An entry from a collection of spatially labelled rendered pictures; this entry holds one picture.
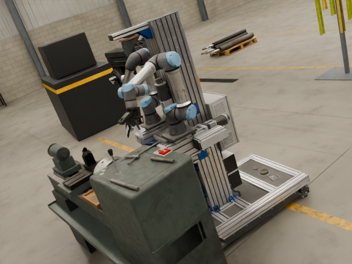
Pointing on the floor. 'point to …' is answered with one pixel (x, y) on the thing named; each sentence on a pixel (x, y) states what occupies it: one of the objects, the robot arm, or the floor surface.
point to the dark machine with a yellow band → (80, 87)
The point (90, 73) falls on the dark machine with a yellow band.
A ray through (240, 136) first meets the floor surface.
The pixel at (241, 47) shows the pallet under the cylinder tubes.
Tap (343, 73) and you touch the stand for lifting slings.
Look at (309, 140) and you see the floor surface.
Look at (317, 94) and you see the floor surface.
